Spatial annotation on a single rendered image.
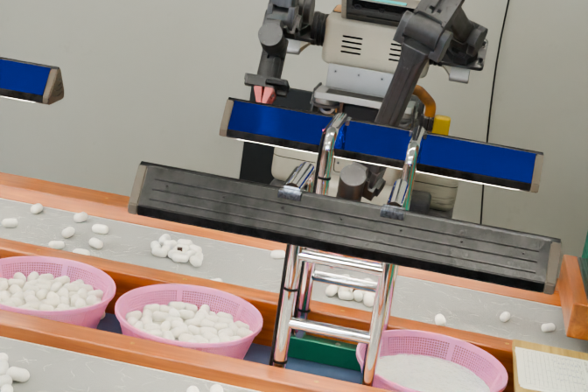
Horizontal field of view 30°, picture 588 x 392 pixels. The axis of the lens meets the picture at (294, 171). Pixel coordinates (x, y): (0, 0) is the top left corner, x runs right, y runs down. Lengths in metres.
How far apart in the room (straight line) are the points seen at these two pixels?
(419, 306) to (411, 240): 0.72
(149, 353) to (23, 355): 0.20
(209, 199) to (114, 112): 2.94
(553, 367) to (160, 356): 0.69
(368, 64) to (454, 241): 1.31
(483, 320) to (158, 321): 0.66
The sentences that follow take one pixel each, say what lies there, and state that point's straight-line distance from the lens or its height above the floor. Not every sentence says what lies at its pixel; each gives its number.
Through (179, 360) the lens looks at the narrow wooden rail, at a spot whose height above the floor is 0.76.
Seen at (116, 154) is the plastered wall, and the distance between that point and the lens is 4.55.
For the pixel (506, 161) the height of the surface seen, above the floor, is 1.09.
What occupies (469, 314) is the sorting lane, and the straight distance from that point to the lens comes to 2.29.
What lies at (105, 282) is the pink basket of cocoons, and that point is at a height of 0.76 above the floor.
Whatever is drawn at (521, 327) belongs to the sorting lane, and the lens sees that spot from 2.28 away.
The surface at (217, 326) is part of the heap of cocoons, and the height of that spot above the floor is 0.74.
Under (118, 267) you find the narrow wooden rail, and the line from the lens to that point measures 2.19.
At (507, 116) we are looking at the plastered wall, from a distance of 4.26.
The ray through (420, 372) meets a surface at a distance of 2.01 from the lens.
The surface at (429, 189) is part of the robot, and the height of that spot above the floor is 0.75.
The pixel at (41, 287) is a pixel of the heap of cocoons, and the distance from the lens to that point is 2.13.
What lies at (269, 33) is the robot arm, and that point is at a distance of 2.52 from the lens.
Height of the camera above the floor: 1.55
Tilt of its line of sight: 15 degrees down
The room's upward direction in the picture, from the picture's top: 8 degrees clockwise
